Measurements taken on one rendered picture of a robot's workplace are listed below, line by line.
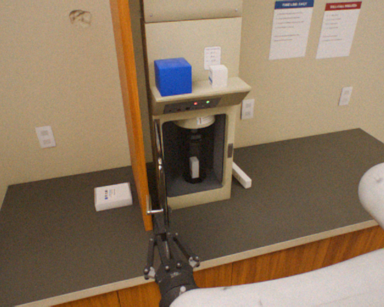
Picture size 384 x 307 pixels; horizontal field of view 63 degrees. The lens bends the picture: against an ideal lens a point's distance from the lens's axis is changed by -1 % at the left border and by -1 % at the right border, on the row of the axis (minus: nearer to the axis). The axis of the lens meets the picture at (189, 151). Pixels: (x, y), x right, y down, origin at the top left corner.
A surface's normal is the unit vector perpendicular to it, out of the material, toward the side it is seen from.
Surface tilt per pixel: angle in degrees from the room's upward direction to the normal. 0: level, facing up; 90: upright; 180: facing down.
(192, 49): 90
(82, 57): 90
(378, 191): 65
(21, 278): 0
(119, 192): 0
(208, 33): 90
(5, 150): 90
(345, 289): 17
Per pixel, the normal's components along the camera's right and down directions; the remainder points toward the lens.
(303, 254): 0.27, 0.51
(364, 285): -0.07, -0.64
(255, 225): -0.02, -0.85
